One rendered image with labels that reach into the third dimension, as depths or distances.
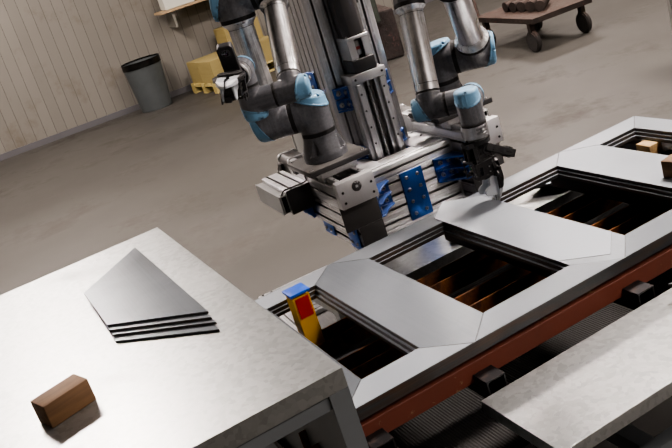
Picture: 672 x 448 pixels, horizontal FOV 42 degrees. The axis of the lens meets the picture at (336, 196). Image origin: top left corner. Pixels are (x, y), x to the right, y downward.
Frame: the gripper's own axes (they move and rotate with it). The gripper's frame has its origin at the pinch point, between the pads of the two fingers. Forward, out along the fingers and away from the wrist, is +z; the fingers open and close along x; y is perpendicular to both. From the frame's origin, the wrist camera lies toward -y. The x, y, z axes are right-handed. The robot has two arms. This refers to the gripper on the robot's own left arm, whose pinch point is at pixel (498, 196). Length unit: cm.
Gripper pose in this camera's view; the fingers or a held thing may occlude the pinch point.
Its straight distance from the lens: 267.6
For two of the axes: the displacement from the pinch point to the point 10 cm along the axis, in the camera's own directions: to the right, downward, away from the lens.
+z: 2.9, 9.1, 3.1
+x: 4.4, 1.6, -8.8
